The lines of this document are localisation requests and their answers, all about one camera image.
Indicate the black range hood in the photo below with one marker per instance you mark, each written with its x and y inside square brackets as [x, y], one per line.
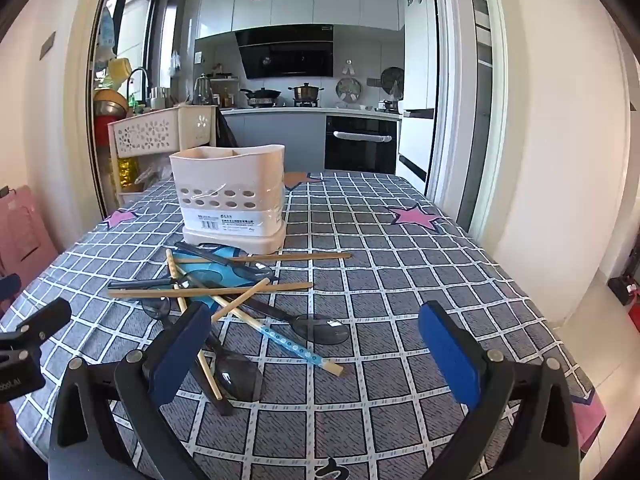
[285, 55]

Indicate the grey plaid star tablecloth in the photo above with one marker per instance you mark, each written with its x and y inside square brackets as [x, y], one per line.
[400, 285]

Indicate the blue patterned wooden chopstick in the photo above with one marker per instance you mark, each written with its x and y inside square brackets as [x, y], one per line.
[290, 346]

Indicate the white spice rack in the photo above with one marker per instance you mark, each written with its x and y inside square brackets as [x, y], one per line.
[222, 85]

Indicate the grey kitchen counter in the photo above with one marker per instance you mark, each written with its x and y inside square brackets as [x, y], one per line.
[280, 130]

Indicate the black wok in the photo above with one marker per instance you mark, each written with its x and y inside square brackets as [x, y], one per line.
[262, 94]

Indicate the stainless steel bowl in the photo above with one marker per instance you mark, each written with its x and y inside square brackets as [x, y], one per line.
[107, 107]

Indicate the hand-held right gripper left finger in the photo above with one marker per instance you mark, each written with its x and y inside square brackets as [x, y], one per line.
[180, 355]

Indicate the black built-in oven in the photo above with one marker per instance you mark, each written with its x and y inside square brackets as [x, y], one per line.
[360, 152]

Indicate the white refrigerator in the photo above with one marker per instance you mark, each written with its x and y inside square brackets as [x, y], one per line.
[417, 85]

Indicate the pink folding chair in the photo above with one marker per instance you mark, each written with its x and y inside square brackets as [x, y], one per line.
[20, 230]

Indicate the black kitchen faucet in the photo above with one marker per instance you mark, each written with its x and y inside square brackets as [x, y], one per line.
[137, 71]

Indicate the steel cooking pot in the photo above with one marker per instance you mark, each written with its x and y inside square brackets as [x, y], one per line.
[305, 92]

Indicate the yellow oil bottle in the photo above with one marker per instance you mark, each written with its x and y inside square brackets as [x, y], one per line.
[126, 170]

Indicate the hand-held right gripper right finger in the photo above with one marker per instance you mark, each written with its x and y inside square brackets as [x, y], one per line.
[450, 355]

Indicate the beige plastic utensil holder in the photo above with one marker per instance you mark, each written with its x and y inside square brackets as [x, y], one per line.
[225, 180]

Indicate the grey wall switch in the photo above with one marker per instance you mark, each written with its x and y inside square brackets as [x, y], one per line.
[47, 42]

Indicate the dark cloth on cart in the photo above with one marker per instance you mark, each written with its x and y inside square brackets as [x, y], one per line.
[225, 130]

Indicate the white perforated storage cart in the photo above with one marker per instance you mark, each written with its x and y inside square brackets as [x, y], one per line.
[150, 132]

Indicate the yellow plastic container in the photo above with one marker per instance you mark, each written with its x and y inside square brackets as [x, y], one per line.
[119, 67]

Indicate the white upper kitchen cabinets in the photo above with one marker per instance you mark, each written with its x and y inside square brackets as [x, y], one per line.
[300, 5]

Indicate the glass kettle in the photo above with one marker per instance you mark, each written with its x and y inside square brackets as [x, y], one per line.
[202, 91]

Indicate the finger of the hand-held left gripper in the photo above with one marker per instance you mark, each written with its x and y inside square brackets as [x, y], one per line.
[45, 316]
[7, 286]

